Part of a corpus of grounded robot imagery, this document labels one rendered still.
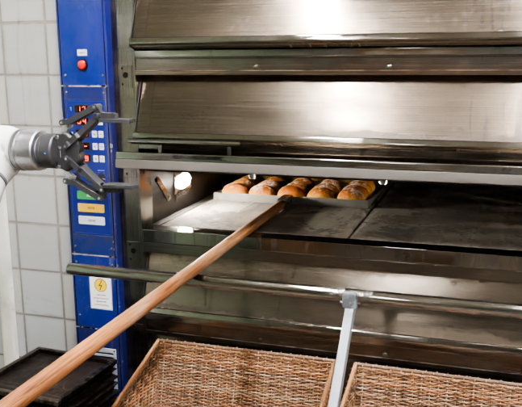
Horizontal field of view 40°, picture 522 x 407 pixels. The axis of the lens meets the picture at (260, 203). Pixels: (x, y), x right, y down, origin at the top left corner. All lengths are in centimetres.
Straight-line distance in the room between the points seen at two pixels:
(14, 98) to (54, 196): 32
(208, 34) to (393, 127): 56
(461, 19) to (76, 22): 105
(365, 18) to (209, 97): 48
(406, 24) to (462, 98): 23
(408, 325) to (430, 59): 70
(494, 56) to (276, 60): 55
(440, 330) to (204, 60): 97
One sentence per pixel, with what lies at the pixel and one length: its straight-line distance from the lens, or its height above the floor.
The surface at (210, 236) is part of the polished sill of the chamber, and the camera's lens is 208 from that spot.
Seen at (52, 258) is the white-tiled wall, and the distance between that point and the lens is 236.
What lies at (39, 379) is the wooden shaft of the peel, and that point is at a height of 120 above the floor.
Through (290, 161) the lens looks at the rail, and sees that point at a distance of 181.
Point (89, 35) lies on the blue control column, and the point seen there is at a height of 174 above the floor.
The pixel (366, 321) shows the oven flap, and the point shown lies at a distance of 201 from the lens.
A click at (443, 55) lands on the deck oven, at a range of 187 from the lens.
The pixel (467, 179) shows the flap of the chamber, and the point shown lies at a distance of 174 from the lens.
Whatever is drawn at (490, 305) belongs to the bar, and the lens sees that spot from 158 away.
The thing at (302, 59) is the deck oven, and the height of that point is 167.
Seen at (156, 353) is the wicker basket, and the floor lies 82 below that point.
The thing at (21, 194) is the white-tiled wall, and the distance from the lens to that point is 237.
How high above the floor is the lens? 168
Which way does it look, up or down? 12 degrees down
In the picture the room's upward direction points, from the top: straight up
